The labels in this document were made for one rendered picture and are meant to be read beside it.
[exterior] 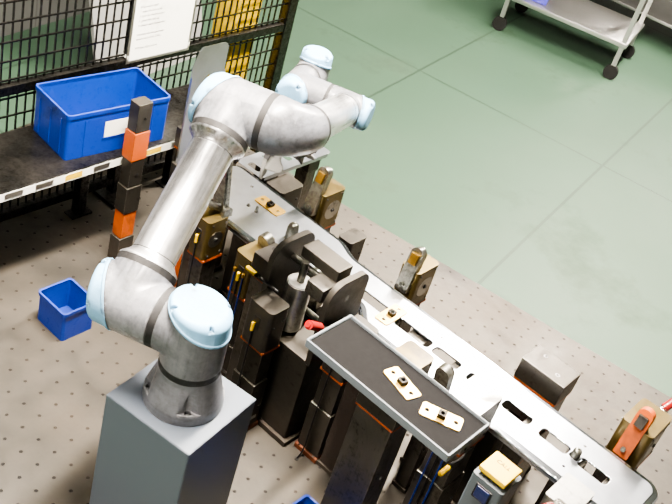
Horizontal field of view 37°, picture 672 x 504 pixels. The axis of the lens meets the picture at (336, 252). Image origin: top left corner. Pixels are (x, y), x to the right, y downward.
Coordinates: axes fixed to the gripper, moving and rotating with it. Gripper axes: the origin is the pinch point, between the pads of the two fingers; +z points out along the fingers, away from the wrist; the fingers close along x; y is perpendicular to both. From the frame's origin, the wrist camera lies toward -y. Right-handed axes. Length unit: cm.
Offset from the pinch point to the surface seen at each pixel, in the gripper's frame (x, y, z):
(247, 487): -47, 50, 41
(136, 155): -22.1, -28.2, 6.6
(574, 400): 48, 82, 40
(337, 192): 16.0, 8.6, 6.6
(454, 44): 352, -156, 113
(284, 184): 13.4, -6.9, 13.4
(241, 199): -4.8, -5.6, 11.4
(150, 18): 0, -55, -15
